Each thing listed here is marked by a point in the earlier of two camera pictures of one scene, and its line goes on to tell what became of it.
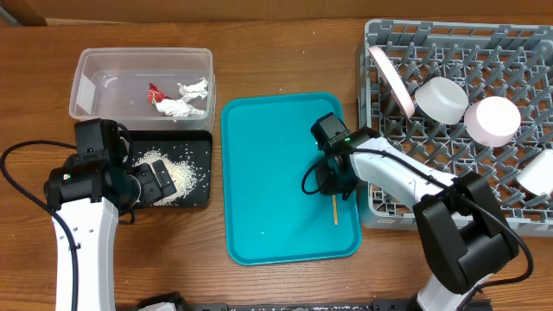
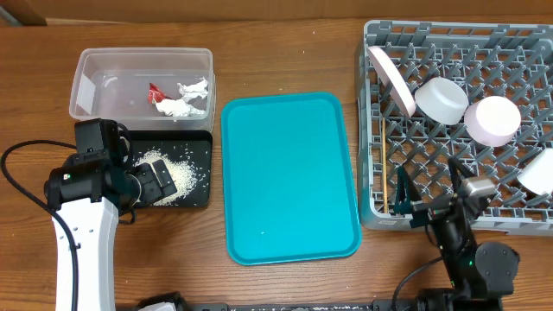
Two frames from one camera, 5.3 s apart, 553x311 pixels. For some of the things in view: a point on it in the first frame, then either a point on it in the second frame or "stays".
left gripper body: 150,189 stays
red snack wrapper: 155,95 stays
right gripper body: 336,179 -> 446,227
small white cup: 492,122 stays
